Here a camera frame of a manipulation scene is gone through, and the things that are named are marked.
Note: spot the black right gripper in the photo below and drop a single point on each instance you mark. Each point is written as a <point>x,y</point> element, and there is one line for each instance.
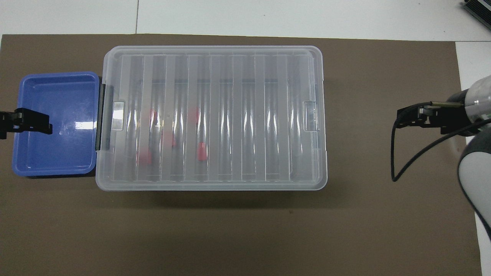
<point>452,120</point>

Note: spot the clear ribbed plastic lid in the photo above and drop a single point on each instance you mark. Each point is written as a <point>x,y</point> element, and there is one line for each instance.
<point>245,126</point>

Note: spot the clear plastic storage box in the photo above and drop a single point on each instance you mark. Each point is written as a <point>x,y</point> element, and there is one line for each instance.
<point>230,80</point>

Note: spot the brown table mat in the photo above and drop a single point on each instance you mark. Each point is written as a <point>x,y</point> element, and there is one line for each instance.
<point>245,230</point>

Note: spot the blue plastic tray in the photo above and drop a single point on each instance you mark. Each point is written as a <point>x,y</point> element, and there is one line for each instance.
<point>57,153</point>

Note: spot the red block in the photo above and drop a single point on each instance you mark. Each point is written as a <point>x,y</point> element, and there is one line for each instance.
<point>201,151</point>

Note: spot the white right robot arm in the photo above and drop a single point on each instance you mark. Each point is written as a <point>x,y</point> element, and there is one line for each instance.
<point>475,172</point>

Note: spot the dark finned electronics unit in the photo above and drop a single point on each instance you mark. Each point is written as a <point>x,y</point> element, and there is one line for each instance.
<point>479,9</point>

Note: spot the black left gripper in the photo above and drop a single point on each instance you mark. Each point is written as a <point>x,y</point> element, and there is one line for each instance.
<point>7,122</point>

